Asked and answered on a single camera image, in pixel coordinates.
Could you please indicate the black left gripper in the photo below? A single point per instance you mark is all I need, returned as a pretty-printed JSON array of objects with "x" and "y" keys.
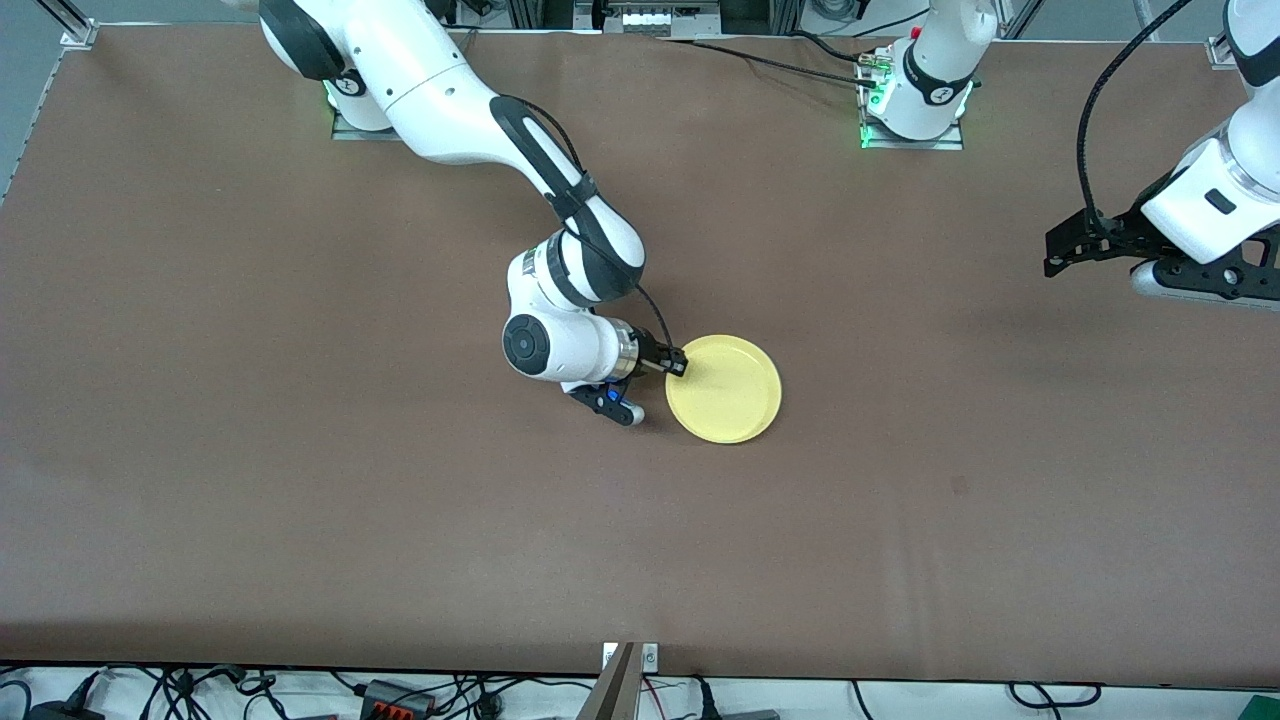
[{"x": 1122, "y": 233}]

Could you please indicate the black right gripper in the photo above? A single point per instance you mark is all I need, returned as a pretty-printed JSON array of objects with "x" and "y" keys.
[{"x": 651, "y": 356}]

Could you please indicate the yellow round plate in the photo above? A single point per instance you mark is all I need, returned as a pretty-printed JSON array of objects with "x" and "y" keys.
[{"x": 730, "y": 395}]

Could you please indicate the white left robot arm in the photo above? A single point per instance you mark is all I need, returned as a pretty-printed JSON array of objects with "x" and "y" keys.
[{"x": 935, "y": 60}]

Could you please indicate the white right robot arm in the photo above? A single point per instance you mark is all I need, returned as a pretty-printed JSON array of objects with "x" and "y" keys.
[{"x": 430, "y": 90}]

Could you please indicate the black plug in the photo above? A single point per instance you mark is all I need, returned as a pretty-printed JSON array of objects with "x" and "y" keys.
[{"x": 705, "y": 703}]

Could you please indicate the aluminium rack with white device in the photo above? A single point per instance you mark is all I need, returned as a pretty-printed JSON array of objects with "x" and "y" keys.
[{"x": 645, "y": 20}]

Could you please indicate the black and orange power strip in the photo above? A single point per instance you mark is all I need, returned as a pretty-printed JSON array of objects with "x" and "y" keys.
[{"x": 395, "y": 697}]

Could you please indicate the green box corner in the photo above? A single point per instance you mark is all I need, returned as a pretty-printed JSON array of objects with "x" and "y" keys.
[{"x": 1262, "y": 708}]

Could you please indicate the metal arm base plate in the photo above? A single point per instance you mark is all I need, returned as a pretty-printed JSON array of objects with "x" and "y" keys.
[
  {"x": 360, "y": 133},
  {"x": 915, "y": 145}
]

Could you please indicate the aluminium frame corner bracket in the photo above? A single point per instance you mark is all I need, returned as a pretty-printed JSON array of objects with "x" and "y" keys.
[
  {"x": 75, "y": 30},
  {"x": 1220, "y": 50}
]

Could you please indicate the grey metal post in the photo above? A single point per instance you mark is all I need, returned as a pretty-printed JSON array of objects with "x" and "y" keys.
[{"x": 612, "y": 690}]

